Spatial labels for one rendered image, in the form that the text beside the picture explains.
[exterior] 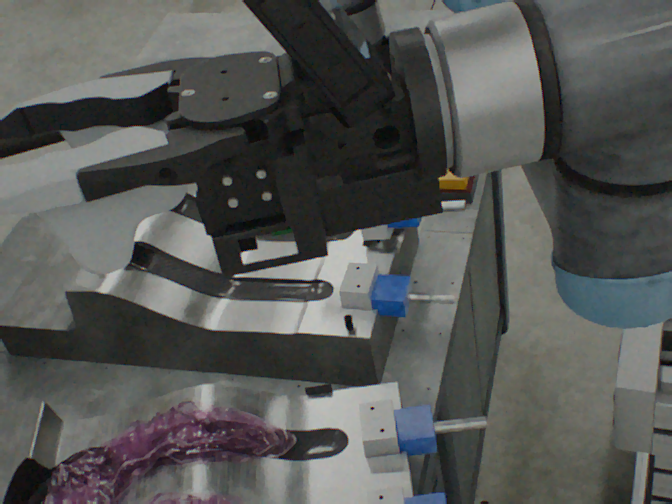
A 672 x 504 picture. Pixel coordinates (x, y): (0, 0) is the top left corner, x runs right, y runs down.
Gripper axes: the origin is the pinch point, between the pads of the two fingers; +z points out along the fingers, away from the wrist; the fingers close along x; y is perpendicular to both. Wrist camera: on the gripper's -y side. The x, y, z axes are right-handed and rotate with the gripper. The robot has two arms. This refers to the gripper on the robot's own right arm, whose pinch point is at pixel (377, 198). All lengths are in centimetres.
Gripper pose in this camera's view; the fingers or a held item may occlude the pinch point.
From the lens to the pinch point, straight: 120.0
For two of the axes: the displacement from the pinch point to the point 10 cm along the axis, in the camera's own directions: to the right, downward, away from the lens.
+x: 2.8, -5.7, 7.8
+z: 2.5, 8.2, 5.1
